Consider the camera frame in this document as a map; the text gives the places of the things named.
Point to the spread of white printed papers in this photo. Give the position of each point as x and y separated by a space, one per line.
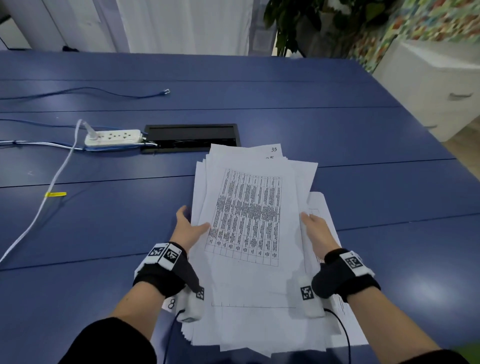
318 202

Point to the colourful patterned panel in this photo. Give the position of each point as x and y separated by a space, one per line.
442 18

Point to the white power strip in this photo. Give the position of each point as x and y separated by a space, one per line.
116 137

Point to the person's left forearm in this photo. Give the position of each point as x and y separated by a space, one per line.
137 307

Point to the small black floor object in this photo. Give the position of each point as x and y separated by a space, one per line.
70 48

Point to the person's right forearm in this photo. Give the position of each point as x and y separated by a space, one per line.
390 326

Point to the large green potted plant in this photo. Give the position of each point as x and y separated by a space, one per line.
288 22

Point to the person's right hand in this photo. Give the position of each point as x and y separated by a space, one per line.
320 236

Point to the gathered printed papers stack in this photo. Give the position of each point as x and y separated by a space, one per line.
255 285

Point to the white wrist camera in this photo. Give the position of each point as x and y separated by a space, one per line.
189 309
313 309

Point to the white drawer cabinet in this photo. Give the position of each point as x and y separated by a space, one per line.
427 86

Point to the person's left hand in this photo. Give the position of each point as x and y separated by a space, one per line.
183 236

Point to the black fleece sleeve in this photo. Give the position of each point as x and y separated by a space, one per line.
431 359
108 345

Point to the white curtain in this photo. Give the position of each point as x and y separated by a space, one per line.
183 22

